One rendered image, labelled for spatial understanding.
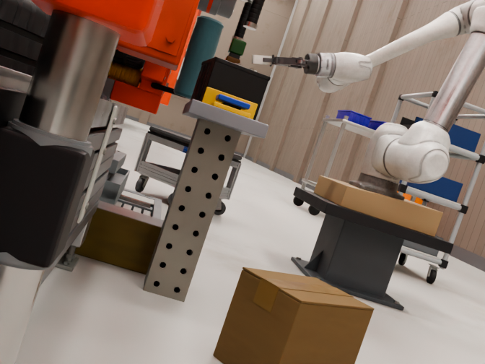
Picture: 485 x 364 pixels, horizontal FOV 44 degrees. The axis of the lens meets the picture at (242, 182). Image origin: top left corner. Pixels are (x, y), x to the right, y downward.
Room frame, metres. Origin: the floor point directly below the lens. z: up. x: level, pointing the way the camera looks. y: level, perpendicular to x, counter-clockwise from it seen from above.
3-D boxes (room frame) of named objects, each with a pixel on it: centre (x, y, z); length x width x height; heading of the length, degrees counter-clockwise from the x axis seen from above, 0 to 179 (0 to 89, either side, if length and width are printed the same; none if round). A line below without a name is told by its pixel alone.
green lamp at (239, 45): (1.66, 0.13, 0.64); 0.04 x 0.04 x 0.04; 9
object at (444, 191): (3.54, -0.97, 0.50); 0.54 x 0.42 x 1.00; 9
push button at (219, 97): (1.30, 0.07, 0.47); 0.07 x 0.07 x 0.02; 9
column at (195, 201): (1.44, 0.10, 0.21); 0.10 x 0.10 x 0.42; 9
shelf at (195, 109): (1.47, 0.10, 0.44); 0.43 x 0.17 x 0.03; 9
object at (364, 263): (2.38, -0.51, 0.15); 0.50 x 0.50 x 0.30; 9
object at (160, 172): (3.13, 0.28, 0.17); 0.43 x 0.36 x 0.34; 148
